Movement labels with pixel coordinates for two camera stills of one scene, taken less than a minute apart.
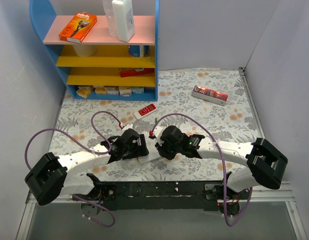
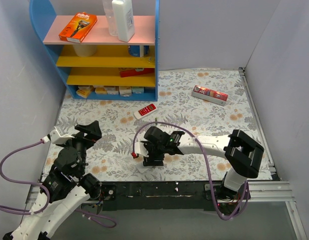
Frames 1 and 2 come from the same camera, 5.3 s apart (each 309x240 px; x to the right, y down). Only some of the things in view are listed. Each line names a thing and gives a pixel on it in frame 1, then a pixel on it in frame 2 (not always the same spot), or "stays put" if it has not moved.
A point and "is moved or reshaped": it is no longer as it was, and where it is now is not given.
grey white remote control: (152, 155) is moved or reshaped
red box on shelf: (129, 72) stays put
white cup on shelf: (84, 50) stays put
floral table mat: (215, 103) stays put
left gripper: (143, 146) → (84, 135)
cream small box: (125, 91) stays put
